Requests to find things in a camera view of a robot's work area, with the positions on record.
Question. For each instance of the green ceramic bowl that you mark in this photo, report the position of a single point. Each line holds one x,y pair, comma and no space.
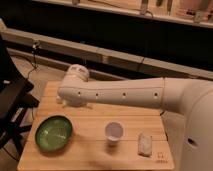
53,133

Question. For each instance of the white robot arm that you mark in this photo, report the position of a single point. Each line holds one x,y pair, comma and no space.
192,98

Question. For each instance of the white plastic cup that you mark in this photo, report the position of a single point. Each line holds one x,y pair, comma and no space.
113,133

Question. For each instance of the black chair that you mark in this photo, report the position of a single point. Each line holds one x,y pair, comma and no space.
15,99

